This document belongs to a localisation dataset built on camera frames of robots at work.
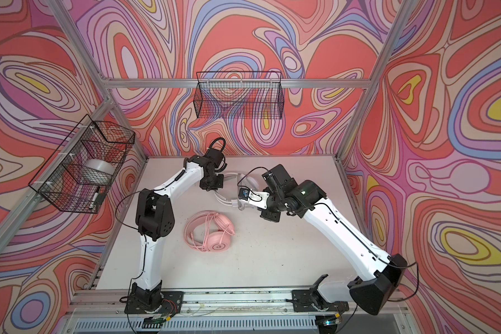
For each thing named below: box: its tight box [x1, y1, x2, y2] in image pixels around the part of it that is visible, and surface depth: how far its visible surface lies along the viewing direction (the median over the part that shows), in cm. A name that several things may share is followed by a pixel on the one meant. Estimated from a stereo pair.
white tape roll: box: [82, 158, 116, 186], surface depth 74 cm
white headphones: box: [213, 172, 259, 211], surface depth 92 cm
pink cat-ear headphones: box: [183, 210, 236, 253], surface depth 87 cm
